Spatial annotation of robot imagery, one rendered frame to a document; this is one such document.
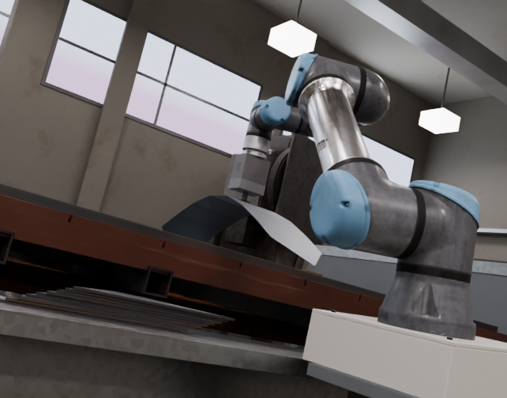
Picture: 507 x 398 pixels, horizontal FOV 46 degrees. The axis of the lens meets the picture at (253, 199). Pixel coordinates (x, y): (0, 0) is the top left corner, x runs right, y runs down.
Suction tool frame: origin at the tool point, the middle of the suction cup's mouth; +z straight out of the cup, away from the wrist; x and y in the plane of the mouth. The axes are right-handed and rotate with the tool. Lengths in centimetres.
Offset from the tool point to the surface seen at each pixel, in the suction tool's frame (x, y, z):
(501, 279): 25, -84, 0
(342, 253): -45, -76, -3
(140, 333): 68, 49, 33
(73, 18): -606, -42, -269
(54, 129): -609, -58, -127
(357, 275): -35, -78, 5
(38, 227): 49, 63, 21
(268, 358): 65, 25, 33
